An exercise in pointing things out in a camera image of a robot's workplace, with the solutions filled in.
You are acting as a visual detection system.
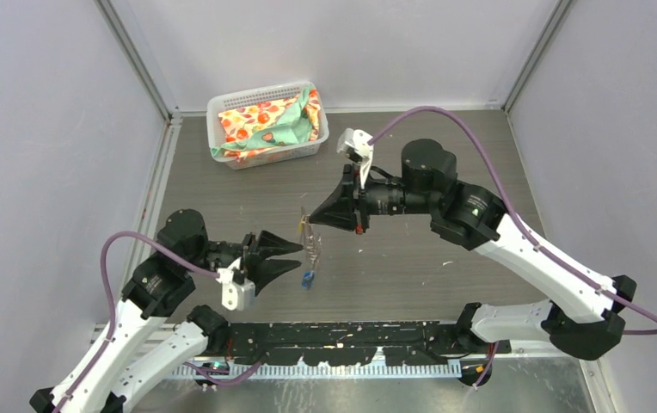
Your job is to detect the white plastic basket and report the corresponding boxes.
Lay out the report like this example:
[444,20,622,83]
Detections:
[206,81,329,170]

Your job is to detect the metal key organizer plate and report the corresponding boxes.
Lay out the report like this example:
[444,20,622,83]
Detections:
[300,206,322,273]

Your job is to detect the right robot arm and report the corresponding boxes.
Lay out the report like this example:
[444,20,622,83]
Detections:
[309,139,636,361]

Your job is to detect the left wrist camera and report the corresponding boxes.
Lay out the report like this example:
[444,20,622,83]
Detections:
[217,258,255,311]

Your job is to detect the blue tagged key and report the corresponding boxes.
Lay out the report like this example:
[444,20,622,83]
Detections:
[301,271,316,290]

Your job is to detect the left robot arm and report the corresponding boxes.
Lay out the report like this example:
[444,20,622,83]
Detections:
[29,209,304,412]

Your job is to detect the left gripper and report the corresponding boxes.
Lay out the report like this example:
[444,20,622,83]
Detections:
[187,230,304,293]

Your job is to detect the white cable duct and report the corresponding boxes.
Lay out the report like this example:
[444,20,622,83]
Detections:
[163,361,464,381]

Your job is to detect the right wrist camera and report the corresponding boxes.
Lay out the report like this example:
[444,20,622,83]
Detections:
[337,128,374,189]

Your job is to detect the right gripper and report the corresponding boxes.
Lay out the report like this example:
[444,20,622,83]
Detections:
[310,159,437,234]

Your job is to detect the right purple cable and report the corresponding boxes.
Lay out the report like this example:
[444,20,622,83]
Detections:
[368,106,657,391]

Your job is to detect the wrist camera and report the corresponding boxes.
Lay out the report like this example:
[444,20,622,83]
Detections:
[337,128,374,189]
[217,258,255,311]

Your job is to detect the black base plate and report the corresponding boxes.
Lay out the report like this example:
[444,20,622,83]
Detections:
[201,321,490,367]

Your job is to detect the floral cloth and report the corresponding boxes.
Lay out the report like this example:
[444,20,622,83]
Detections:
[212,88,322,158]

